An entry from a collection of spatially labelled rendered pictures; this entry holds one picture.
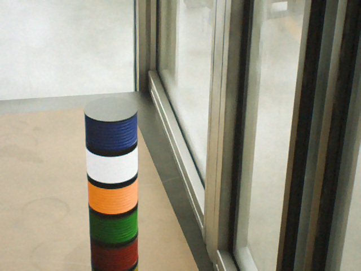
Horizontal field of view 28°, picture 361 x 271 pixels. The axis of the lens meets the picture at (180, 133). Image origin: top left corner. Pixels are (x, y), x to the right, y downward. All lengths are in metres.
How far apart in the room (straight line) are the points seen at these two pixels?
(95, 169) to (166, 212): 0.57
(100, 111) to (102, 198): 0.08
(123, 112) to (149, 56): 0.98
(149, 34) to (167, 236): 0.56
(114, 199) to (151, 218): 0.54
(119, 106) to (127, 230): 0.12
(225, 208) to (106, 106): 0.43
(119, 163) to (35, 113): 0.90
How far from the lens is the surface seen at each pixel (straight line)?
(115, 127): 0.60
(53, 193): 1.25
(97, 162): 0.62
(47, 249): 1.13
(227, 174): 0.99
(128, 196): 0.65
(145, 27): 1.55
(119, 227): 0.66
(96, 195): 0.64
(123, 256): 0.68
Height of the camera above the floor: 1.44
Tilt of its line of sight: 29 degrees down
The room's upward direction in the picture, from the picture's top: 1 degrees clockwise
